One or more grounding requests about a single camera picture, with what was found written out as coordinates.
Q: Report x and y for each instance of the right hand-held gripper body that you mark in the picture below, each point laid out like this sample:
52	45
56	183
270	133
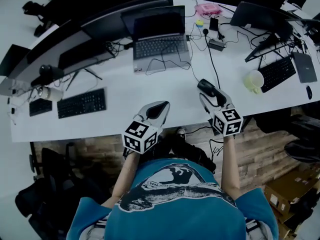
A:
228	122

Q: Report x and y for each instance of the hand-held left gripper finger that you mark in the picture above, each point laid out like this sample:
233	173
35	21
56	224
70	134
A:
163	120
142	111

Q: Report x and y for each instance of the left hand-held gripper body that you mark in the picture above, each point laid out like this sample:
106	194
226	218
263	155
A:
140	137

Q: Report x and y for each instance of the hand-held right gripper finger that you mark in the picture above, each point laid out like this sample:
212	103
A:
228	100
206	103

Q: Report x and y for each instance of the person's left forearm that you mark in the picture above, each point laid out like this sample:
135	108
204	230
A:
125	174

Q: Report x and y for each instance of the person's right forearm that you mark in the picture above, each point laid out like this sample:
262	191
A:
230	164

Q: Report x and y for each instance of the person's left white shoe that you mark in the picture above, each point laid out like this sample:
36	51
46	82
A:
181	131

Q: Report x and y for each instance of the pale yellow mug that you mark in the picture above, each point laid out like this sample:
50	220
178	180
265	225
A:
253	80

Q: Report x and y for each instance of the person's black trousers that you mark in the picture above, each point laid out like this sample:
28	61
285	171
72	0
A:
190	154

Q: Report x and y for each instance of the black power adapter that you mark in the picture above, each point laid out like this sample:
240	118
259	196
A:
216	45

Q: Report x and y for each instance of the medium black keyboard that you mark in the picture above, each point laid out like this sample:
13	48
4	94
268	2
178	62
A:
277	72

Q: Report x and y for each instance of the large black keyboard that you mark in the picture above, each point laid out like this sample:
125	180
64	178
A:
81	104

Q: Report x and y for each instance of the black plug charger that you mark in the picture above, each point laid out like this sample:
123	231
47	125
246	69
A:
213	24

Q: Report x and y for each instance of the dark grey office chair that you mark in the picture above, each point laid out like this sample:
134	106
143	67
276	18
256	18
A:
302	151

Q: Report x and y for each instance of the yellow and blue ball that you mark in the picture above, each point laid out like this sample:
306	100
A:
199	23

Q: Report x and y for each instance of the wide curved black monitor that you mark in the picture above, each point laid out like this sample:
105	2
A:
82	56

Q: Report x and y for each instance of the dark grey closed laptop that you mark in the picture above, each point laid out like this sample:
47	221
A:
305	67

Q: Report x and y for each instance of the black monitor with splayed stand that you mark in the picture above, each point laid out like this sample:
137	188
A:
260	19

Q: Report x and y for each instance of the black mesh office chair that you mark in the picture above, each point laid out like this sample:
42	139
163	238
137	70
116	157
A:
53	164

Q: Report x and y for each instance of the open cardboard box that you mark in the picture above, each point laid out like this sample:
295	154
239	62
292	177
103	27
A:
287	191

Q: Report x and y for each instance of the person's blue printed t-shirt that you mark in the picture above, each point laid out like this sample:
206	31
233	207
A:
175	221

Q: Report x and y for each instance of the white bottle with metal lid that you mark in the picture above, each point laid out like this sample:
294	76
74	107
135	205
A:
51	94

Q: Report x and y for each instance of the pink box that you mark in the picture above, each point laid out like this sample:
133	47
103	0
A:
207	9

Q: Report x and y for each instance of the small black keyboard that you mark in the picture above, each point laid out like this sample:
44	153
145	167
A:
40	107

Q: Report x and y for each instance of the round black webcam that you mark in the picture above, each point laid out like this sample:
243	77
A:
46	70

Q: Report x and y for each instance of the black padded office chair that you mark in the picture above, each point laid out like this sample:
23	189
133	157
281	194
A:
50	199

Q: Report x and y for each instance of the small black adapter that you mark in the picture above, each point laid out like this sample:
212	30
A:
13	110

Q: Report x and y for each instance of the black flat monitor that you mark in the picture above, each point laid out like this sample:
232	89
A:
12	59

